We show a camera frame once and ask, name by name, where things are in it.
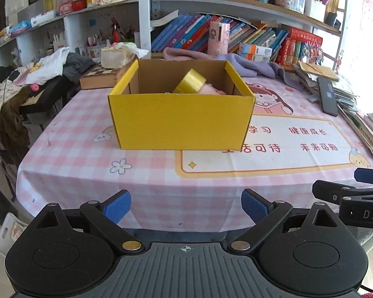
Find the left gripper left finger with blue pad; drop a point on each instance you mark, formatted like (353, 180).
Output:
(103, 218)

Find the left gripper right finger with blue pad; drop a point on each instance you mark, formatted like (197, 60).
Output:
(266, 215)

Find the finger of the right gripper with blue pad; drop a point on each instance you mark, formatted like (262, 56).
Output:
(364, 175)

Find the yellow cardboard box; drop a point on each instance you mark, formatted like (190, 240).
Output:
(148, 114)

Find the pink plush pig toy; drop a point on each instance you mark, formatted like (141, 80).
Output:
(208, 89)

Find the yellow tape roll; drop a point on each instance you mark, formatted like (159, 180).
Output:
(191, 83)

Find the stack of books and papers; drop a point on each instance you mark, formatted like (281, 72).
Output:
(361, 124)

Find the pink checkered tablecloth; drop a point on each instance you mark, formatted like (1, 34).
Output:
(290, 144)

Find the black smartphone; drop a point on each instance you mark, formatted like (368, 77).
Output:
(327, 96)

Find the brown envelope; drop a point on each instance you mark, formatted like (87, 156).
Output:
(318, 70)

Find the wooden chess board box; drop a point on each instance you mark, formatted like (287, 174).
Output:
(98, 77)

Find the purple cloth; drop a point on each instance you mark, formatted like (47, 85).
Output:
(244, 67)

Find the tissue box with cloth cover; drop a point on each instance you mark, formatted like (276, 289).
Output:
(120, 54)

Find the orange blue white box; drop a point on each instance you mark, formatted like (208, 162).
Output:
(253, 52)

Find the pile of clothes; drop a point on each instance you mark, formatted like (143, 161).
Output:
(16, 87)

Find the pink cylindrical device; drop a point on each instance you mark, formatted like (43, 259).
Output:
(218, 38)

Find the white pen holder box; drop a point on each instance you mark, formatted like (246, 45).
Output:
(315, 9)

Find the white bookshelf frame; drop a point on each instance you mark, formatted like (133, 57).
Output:
(253, 11)

